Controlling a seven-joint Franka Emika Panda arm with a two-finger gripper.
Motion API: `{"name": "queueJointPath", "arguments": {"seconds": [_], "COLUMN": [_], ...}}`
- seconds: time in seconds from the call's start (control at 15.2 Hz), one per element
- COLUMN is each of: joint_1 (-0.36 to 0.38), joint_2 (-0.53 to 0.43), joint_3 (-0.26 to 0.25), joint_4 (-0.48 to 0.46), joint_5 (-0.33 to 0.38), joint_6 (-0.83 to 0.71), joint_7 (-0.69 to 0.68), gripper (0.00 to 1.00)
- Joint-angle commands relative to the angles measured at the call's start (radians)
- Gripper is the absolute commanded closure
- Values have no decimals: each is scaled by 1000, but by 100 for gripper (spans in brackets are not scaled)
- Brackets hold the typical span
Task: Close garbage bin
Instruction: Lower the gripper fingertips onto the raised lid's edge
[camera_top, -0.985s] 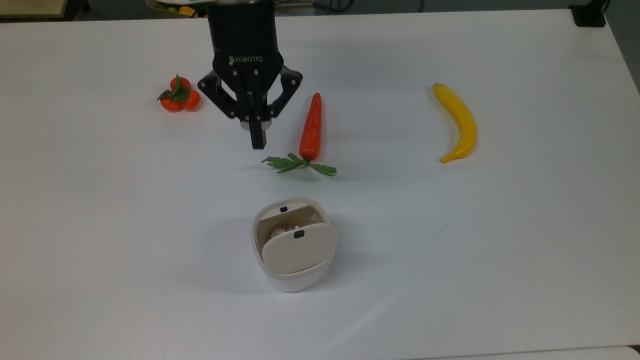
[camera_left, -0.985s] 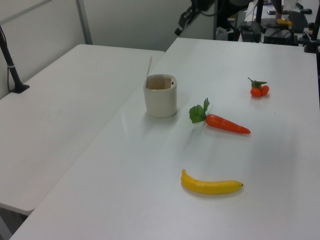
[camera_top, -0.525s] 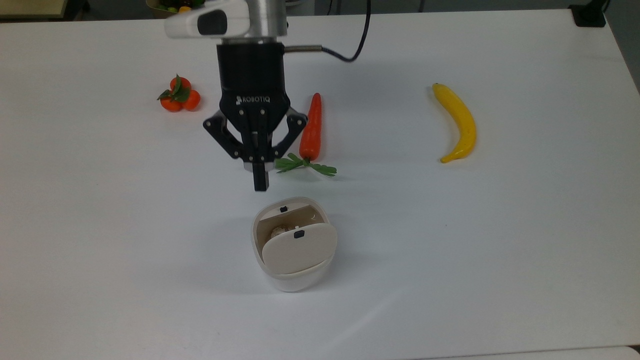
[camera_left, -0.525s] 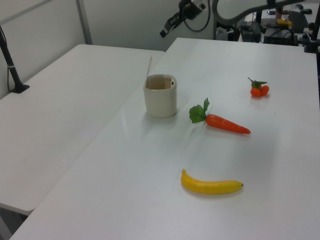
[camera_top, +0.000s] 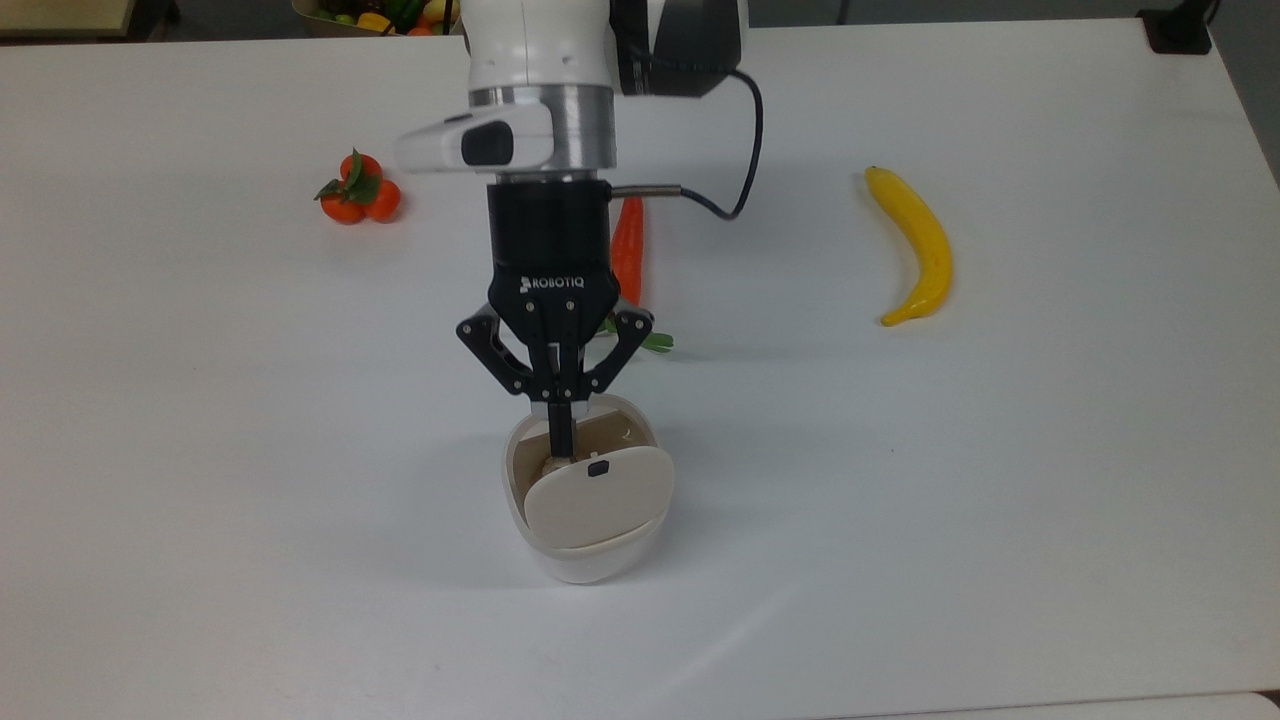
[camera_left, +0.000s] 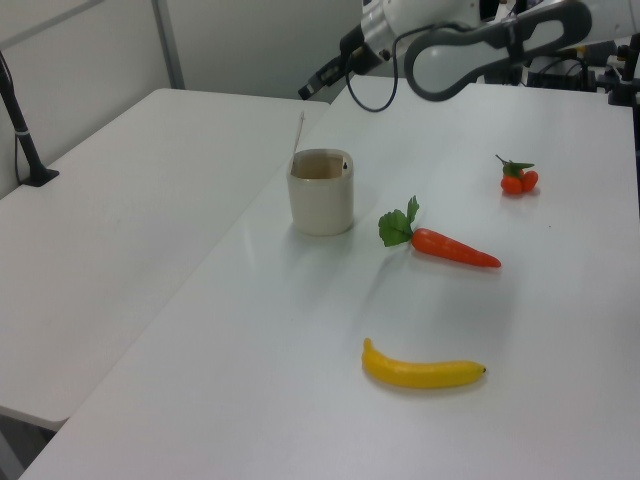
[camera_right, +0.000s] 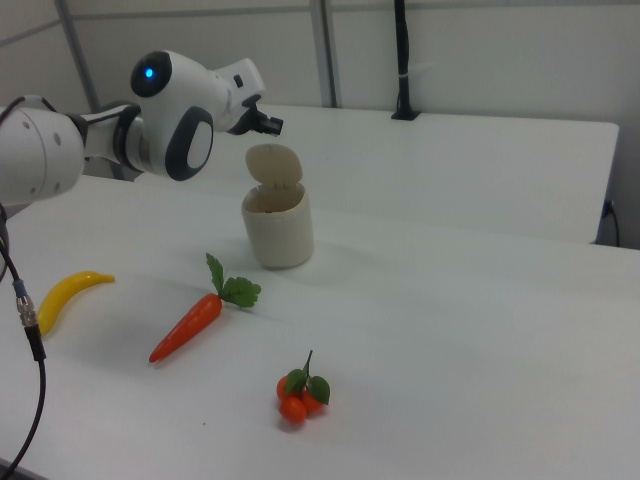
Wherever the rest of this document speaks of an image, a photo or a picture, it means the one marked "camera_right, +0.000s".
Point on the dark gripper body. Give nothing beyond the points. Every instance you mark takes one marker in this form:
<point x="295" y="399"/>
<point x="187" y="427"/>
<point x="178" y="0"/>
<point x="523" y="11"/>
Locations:
<point x="241" y="119"/>

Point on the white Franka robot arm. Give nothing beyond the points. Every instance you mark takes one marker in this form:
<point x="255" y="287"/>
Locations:
<point x="30" y="150"/>

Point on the yellow toy banana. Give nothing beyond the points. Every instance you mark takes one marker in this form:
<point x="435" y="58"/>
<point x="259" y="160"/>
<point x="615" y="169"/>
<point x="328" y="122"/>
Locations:
<point x="65" y="290"/>

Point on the cream garbage bin with lid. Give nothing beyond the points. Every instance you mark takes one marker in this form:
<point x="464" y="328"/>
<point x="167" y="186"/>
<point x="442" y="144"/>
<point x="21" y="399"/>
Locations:
<point x="280" y="235"/>

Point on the orange toy carrot green leaves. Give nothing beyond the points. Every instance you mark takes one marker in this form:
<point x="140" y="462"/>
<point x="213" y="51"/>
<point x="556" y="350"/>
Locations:
<point x="192" y="325"/>

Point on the black pole with clamp base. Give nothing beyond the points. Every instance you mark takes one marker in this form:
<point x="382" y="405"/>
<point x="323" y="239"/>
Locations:
<point x="401" y="50"/>

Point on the toy tangerine cluster with leaves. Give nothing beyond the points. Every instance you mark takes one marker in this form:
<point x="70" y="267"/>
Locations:
<point x="292" y="407"/>

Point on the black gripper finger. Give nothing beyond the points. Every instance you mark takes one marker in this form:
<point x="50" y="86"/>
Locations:
<point x="258" y="117"/>
<point x="273" y="126"/>

